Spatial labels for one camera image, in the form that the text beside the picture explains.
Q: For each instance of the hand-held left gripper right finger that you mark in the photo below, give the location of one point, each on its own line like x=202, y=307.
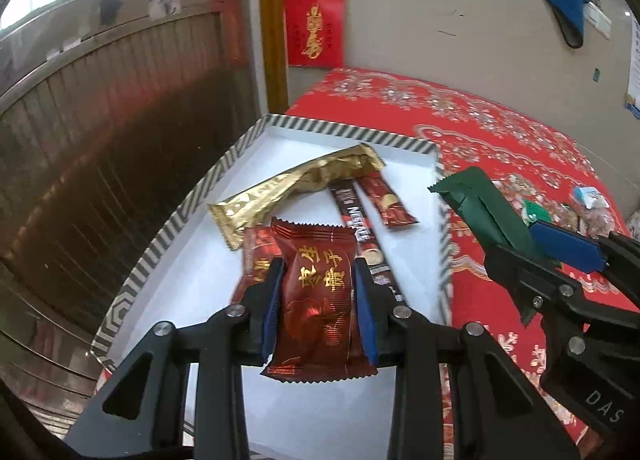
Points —
x=365, y=315

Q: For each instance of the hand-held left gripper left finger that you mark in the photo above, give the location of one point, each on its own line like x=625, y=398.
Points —
x=272, y=312

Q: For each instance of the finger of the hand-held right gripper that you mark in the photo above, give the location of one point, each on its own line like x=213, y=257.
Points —
x=530, y=285
x=567, y=246

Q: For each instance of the clear zip bag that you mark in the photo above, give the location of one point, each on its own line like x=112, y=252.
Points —
x=600, y=222

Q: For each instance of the dark red snack packet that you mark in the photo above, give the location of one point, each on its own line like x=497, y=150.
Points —
x=255, y=250
x=315, y=300

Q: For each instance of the clear green-edged snack packet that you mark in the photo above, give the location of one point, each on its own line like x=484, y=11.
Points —
x=535, y=212

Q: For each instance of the white and blue snack packet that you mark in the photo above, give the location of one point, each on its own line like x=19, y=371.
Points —
x=589, y=197

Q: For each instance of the striped cardboard box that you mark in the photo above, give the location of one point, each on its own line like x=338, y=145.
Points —
x=415, y=260

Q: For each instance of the dark green snack packet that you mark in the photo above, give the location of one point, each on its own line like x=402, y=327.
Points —
x=485, y=210

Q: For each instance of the long dark brown stick packet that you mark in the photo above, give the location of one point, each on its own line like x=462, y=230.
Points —
x=357, y=225

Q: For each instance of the dark red stick packet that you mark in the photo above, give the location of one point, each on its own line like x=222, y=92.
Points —
x=390, y=202

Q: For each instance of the gold foil snack packet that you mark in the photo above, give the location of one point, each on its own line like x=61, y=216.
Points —
x=300, y=185

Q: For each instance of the floral chair cushion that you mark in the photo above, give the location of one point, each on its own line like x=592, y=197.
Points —
x=635, y=225

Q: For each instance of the red floral tablecloth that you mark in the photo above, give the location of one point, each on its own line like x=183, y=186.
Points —
x=500, y=139

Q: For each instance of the brown metal door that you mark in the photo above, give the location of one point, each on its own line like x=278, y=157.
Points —
x=100, y=164

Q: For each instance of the wall calendar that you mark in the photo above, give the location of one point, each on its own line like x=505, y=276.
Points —
x=634, y=64

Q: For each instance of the white wall switch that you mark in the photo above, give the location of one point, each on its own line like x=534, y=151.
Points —
x=597, y=18

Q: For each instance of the yellow wooden door frame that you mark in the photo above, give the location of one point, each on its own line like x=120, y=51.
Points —
x=272, y=24

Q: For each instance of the red wall poster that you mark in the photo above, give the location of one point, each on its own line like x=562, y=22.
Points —
x=315, y=24

